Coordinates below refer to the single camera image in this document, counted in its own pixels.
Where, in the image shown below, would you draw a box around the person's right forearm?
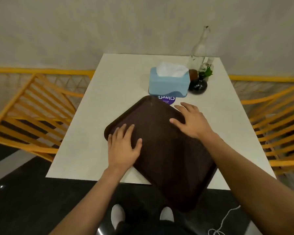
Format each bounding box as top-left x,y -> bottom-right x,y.
200,132 -> 294,235

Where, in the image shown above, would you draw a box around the person's black trousers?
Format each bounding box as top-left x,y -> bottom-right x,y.
115,219 -> 199,235

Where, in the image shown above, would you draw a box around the person's white shoe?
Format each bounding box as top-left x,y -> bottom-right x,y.
159,206 -> 174,223
110,204 -> 125,230

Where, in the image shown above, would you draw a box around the round black vase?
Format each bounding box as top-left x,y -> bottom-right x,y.
188,75 -> 208,95

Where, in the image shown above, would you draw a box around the white tissue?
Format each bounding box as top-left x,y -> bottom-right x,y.
156,62 -> 189,78

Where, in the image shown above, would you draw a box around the person's left hand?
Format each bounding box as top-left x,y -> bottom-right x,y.
107,124 -> 143,172

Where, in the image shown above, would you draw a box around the round purple sticker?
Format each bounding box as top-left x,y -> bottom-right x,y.
158,95 -> 176,106

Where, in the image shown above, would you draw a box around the dark brown plastic tray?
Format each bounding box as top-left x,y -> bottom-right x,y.
104,95 -> 217,213

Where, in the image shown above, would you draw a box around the tall clear glass bottle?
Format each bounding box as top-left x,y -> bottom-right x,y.
187,25 -> 211,71

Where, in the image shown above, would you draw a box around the person's left forearm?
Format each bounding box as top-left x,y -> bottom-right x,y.
49,167 -> 134,235

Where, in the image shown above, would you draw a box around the small clear glass bottle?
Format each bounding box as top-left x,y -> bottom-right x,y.
201,57 -> 215,72

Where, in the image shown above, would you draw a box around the light blue tissue box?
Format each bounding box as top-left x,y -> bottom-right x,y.
148,67 -> 190,98

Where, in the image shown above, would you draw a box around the yellow slatted chair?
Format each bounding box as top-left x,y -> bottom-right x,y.
0,73 -> 85,162
240,80 -> 294,176

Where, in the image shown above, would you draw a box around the yellow rail lattice fence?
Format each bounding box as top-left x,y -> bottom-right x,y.
0,67 -> 96,115
229,75 -> 294,101

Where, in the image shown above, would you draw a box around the person's right white shoe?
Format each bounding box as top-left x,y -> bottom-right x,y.
159,206 -> 174,223

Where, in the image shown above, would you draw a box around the thin white cord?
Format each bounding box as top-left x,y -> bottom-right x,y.
207,205 -> 241,235

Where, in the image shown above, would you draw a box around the person's right hand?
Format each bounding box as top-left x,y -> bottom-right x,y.
169,102 -> 215,140

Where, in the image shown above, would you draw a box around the person's left white shoe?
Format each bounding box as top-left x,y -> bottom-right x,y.
110,204 -> 125,230

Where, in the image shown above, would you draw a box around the green plant sprig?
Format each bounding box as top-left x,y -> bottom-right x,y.
198,67 -> 213,79

